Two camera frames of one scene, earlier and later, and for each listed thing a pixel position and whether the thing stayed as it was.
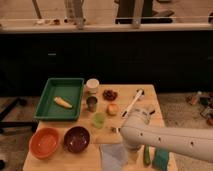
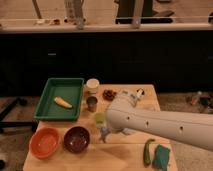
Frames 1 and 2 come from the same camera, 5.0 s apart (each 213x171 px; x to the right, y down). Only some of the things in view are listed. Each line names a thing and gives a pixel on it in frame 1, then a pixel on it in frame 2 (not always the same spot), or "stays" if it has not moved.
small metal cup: x=91 y=104 stays
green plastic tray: x=61 y=100 stays
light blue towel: x=114 y=156 → x=104 y=131
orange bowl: x=44 y=143 stays
